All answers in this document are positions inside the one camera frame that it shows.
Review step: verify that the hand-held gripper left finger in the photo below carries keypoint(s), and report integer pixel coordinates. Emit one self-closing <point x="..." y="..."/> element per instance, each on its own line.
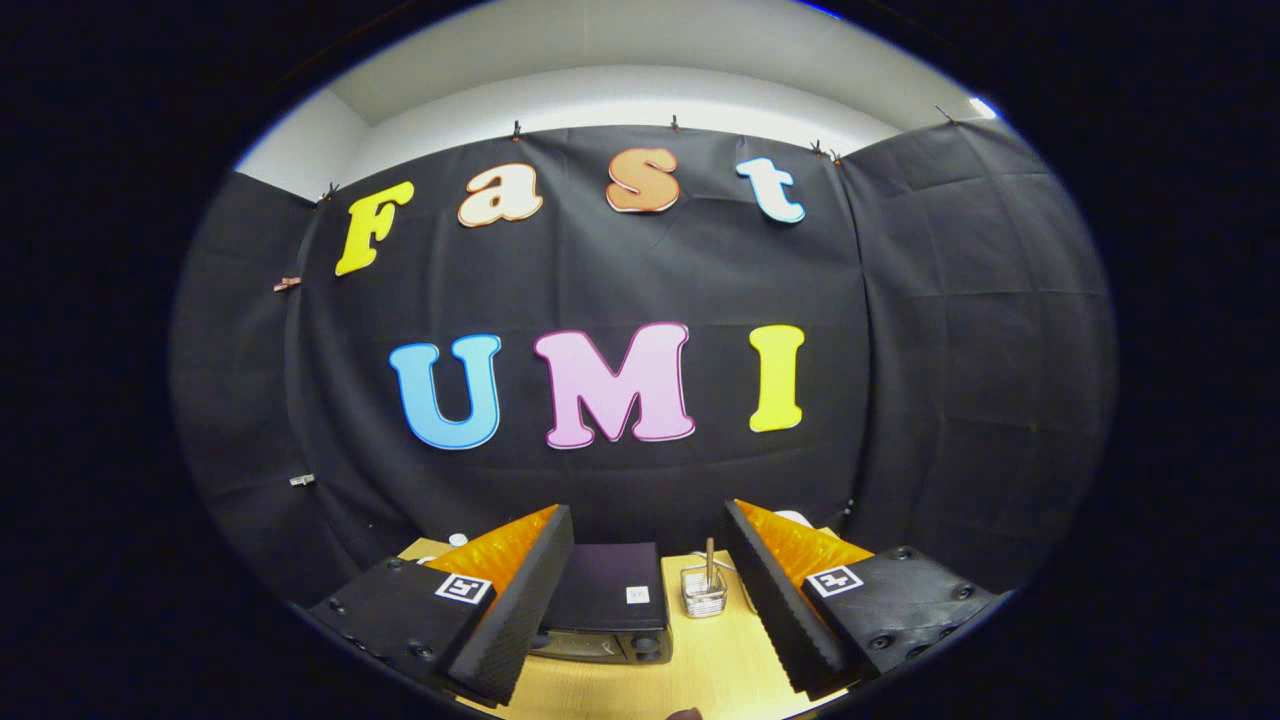
<point x="525" y="600"/>

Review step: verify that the black backdrop cloth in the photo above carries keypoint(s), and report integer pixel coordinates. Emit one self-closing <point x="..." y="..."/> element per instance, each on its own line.
<point x="900" y="380"/>

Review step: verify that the black toaster oven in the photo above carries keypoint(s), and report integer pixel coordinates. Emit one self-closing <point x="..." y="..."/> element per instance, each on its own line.
<point x="610" y="580"/>

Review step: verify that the row of black clips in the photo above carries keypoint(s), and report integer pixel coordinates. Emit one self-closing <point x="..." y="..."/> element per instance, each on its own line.
<point x="517" y="131"/>

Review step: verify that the ceiling light panel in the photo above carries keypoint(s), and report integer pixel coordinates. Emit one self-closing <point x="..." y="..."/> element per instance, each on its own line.
<point x="985" y="107"/>

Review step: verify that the wooden stick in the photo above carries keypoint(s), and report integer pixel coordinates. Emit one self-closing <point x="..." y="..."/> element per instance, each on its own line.
<point x="710" y="555"/>

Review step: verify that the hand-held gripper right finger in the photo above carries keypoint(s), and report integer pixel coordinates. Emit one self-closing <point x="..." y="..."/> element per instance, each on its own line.
<point x="775" y="605"/>

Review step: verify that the cream white toaster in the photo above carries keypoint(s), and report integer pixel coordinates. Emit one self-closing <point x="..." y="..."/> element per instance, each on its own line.
<point x="795" y="518"/>

